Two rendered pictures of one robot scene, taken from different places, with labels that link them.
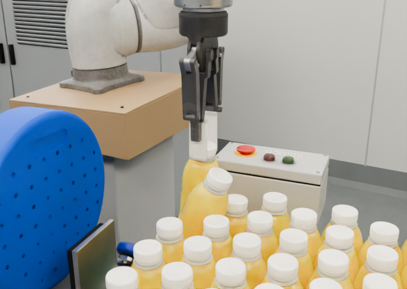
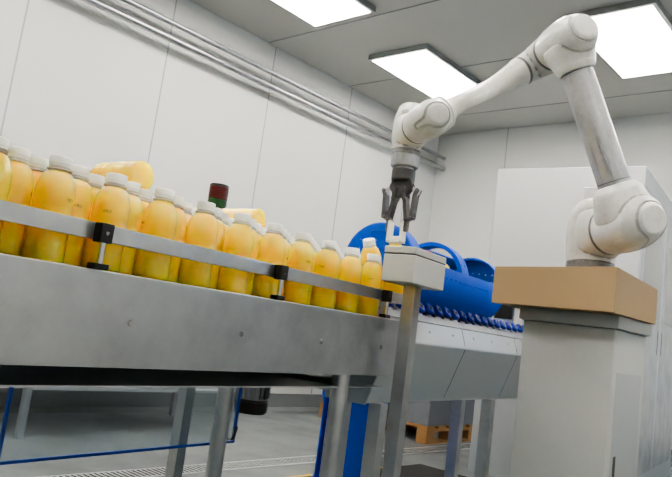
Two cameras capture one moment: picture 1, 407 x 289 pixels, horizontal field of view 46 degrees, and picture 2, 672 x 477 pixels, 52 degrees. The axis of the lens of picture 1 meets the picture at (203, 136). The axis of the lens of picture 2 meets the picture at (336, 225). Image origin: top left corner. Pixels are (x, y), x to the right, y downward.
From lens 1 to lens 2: 2.43 m
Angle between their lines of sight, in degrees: 105
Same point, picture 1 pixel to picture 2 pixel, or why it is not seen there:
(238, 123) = not seen: outside the picture
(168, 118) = (546, 288)
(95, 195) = not seen: hidden behind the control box
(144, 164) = (561, 344)
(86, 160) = not seen: hidden behind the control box
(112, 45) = (575, 241)
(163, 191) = (588, 389)
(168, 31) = (603, 227)
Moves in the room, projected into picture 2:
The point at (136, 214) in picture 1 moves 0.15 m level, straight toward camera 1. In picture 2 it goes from (542, 386) to (494, 379)
